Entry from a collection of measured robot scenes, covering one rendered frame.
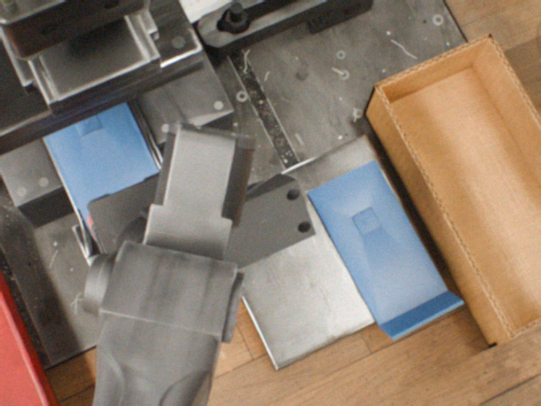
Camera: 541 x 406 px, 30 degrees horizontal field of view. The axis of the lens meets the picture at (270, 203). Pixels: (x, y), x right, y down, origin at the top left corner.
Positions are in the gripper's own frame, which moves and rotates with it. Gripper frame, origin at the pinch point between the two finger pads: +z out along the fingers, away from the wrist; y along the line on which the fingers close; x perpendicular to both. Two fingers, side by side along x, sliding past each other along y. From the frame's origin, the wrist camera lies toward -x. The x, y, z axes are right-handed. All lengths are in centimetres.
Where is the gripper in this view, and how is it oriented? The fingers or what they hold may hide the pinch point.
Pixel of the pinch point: (130, 229)
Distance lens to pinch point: 82.5
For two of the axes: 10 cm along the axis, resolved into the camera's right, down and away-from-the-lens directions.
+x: -8.9, 3.9, -2.4
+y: -3.2, -9.1, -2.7
